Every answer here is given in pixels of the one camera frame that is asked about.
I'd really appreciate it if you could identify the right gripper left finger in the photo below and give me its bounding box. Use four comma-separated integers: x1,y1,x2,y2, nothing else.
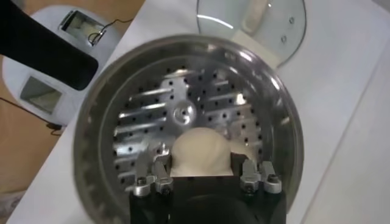
126,141,175,198

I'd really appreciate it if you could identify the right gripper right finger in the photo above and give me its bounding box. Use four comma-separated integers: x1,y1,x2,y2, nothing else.
230,153,283,195

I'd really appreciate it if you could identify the white steamed baozi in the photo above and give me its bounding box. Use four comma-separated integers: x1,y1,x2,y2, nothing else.
169,127,235,177
233,142,257,162

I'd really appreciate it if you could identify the round glass pot lid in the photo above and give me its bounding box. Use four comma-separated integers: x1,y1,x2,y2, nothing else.
196,0,308,68

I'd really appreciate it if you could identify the stainless steel steamer basket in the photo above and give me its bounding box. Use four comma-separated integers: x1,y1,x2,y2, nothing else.
72,33,305,224

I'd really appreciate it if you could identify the thin black floor cable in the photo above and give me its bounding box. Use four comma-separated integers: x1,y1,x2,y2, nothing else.
87,18,134,47
0,96,65,137

